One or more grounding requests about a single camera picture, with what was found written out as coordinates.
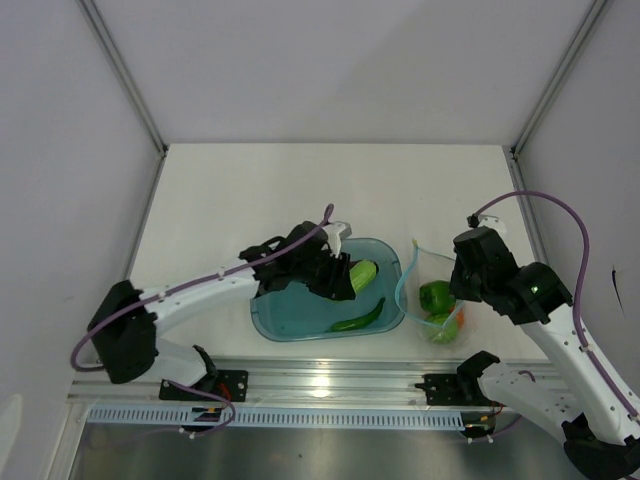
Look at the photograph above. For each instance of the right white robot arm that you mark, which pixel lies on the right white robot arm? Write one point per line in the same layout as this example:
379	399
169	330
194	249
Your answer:
598	427

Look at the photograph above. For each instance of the dark green chili pepper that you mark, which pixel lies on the dark green chili pepper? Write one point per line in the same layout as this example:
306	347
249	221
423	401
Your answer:
359	322

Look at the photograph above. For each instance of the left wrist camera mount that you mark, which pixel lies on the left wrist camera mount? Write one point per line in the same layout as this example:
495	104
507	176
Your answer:
336	233

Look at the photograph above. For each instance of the teal plastic tray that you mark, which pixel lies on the teal plastic tray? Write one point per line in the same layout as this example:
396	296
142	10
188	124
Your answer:
296	314

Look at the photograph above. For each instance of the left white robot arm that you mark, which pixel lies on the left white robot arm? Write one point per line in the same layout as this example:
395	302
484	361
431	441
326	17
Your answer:
128	328

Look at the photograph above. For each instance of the aluminium frame post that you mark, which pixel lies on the aluminium frame post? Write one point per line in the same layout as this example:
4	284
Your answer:
561	72
121	72

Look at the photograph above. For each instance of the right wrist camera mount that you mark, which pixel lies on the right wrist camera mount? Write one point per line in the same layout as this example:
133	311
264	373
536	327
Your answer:
489	221

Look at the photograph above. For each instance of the green bell pepper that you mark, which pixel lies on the green bell pepper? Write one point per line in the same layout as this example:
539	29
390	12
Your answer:
435	297

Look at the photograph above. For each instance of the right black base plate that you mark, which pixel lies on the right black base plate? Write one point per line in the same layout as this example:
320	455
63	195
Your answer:
449	390

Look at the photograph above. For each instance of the white slotted cable duct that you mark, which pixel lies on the white slotted cable duct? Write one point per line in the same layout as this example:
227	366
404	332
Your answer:
412	419

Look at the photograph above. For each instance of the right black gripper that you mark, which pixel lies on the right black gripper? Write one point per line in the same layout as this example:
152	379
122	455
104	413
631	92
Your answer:
456	285

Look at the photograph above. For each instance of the clear zip top bag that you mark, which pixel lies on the clear zip top bag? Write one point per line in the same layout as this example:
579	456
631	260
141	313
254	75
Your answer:
424	266

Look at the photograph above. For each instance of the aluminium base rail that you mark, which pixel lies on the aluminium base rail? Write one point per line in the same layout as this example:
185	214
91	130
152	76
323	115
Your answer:
316	383

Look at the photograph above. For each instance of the light green custard apple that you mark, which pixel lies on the light green custard apple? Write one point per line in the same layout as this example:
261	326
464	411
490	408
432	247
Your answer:
440	329

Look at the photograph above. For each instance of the left aluminium frame post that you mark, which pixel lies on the left aluminium frame post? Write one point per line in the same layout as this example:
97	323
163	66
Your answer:
121	72

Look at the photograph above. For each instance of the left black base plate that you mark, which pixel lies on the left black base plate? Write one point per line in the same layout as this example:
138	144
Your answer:
229	384

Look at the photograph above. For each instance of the right aluminium frame post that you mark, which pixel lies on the right aluminium frame post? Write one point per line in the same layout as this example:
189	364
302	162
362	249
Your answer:
561	72

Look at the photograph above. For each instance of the purple eggplant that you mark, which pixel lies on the purple eggplant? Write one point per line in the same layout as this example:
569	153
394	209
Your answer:
364	267

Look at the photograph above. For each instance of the light green bitter gourd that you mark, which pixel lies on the light green bitter gourd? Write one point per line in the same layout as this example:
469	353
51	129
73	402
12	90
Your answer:
360	283

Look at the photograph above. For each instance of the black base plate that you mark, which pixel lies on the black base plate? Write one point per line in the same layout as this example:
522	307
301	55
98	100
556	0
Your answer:
229	384
449	390

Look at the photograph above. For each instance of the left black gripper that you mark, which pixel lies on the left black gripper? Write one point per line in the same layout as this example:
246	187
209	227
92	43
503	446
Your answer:
338	285

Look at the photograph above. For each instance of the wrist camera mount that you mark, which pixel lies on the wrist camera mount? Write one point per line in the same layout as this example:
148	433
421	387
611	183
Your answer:
336	233
489	221

